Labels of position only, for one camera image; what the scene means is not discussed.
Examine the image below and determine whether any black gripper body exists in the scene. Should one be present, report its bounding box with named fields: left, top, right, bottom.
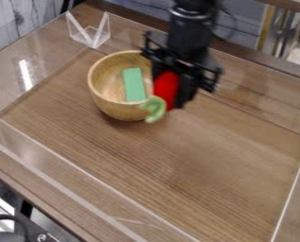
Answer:
left=141, top=30, right=223, bottom=93

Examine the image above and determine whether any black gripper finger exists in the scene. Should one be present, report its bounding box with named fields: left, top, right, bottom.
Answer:
left=151, top=59, right=169, bottom=82
left=173, top=74, right=197, bottom=109

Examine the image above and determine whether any red plush strawberry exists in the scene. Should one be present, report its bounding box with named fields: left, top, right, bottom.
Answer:
left=140, top=71, right=180, bottom=123

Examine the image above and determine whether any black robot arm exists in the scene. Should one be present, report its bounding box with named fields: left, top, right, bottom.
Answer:
left=141, top=0, right=223, bottom=112

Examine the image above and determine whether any green rectangular block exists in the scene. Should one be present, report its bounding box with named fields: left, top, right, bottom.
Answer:
left=124, top=67, right=147, bottom=102

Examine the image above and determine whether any clear acrylic corner bracket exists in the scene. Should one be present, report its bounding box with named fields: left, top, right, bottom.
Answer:
left=65, top=11, right=110, bottom=49

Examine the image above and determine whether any gold metal frame background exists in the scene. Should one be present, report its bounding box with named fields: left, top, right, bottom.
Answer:
left=258, top=0, right=300, bottom=59

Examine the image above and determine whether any clear acrylic tray wall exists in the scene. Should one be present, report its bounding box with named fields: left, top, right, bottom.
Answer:
left=0, top=118, right=199, bottom=242

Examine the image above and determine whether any black table leg frame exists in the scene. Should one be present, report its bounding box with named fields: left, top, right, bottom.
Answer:
left=14, top=199, right=58, bottom=242

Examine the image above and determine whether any black cable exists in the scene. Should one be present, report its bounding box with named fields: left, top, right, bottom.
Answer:
left=0, top=215, right=21, bottom=234

